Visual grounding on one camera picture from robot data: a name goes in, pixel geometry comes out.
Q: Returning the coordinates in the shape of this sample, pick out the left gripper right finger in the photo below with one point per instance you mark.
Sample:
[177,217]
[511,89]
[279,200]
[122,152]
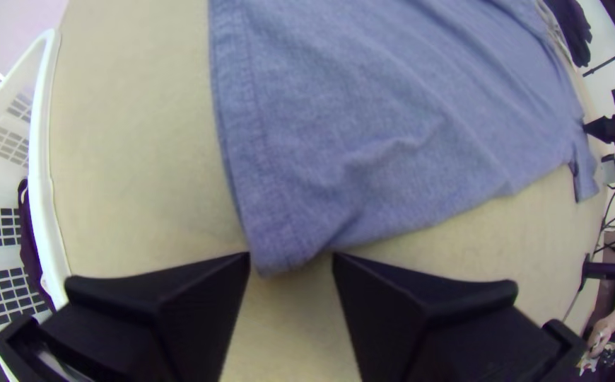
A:
[435,329]

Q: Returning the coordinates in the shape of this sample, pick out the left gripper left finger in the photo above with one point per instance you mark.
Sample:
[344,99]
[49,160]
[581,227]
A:
[154,323]

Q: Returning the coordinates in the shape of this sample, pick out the blue t-shirt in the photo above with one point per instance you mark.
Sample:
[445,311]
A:
[392,122]

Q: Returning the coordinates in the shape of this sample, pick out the person's hand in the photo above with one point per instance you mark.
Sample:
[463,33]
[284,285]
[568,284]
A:
[601,337]

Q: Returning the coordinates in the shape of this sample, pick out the black tripod stand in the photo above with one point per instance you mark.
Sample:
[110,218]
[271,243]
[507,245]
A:
[604,63]

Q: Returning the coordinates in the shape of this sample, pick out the pile of folded clothes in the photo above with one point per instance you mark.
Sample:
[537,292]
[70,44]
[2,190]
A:
[572,26]

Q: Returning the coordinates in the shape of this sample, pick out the heap of clothes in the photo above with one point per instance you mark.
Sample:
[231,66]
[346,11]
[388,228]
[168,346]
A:
[29,249]

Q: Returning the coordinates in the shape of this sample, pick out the white laundry basket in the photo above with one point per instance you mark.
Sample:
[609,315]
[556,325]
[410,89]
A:
[5,175]

